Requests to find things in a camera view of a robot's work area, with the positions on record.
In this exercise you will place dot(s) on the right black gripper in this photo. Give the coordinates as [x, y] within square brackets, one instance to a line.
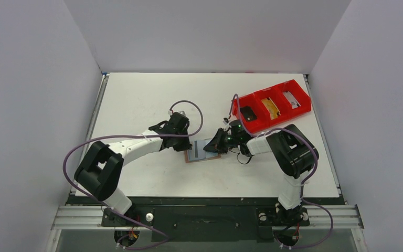
[223, 139]

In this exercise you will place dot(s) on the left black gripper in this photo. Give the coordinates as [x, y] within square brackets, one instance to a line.
[186, 146]

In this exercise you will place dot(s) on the white card with stripe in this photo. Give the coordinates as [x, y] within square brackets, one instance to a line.
[199, 152]

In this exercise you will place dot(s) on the brown leather card holder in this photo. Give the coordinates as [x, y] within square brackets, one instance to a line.
[189, 155]

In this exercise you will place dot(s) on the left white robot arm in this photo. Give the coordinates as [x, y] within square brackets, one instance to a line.
[100, 170]

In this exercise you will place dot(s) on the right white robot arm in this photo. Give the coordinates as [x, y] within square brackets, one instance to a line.
[295, 154]

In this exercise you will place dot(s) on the black card in bin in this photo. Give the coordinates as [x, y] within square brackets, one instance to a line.
[248, 113]

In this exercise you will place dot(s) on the yellow card in bin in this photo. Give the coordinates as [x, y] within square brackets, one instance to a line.
[271, 107]

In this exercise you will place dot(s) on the white card in bin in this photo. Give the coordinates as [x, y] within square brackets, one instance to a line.
[291, 99]

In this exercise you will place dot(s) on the red three-compartment bin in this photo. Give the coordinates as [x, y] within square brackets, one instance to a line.
[275, 92]

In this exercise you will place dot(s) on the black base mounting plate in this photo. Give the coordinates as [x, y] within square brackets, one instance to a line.
[215, 219]

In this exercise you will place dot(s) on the aluminium frame rail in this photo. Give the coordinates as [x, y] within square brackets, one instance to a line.
[91, 217]

